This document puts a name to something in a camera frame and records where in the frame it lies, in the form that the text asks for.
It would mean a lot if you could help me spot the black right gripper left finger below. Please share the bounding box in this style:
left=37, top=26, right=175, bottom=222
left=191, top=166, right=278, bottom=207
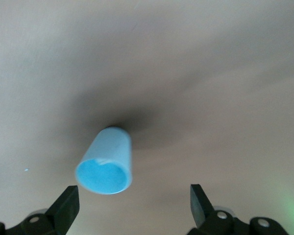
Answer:
left=4, top=185, right=80, bottom=235

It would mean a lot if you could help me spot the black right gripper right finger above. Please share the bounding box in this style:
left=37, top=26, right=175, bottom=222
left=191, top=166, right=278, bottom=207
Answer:
left=187, top=184, right=253, bottom=235

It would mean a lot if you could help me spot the light blue plastic cup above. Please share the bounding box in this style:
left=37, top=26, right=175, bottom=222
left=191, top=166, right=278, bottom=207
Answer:
left=74, top=125, right=134, bottom=196

